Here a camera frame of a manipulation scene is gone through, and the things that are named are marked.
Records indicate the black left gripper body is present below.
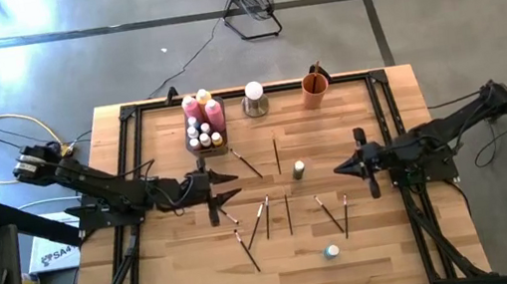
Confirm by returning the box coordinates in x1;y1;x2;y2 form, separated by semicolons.
172;168;216;209

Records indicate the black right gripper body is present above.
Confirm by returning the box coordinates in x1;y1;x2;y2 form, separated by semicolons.
365;140;393;177

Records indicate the black paintbrush silver ferrule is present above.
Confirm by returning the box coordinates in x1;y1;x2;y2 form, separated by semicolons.
218;205;241;228
228;143;265;183
241;203;270;250
338;192;355;240
261;194;277;241
232;225;262;276
312;191;346;238

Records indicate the small yellow paint bottle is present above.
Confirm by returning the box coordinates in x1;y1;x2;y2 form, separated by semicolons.
210;131;226;149

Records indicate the large pink paint bottle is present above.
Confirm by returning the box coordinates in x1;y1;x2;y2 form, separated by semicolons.
203;97;229;135
179;93;205;126

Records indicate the orange cup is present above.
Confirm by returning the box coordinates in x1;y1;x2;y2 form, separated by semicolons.
298;69;334;111

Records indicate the small green paint bottle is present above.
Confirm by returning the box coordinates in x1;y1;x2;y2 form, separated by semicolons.
290;158;309;182

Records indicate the small teal paint bottle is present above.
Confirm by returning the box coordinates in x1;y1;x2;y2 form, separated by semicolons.
323;242;343;261

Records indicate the large yellow paint bottle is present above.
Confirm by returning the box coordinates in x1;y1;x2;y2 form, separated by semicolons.
193;87;215;114

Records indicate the black paintbrush gold ferrule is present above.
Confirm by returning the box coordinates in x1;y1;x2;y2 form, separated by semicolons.
270;133;284;176
306;60;326;95
283;193;296;237

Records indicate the grey plastic bin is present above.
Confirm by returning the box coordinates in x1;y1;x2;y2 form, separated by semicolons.
178;95;234;161

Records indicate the white bulb brass lamp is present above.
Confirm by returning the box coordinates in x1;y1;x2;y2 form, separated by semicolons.
238;79;273;121

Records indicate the yellow power strip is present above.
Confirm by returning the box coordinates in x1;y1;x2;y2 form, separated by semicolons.
57;141;76;159

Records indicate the white printed box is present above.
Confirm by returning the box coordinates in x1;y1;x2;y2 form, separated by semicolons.
20;208;85;276

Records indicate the black fan cable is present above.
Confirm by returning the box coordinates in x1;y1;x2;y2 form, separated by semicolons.
134;12;239;102

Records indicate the yellow cable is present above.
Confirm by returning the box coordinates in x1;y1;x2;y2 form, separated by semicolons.
0;105;69;187

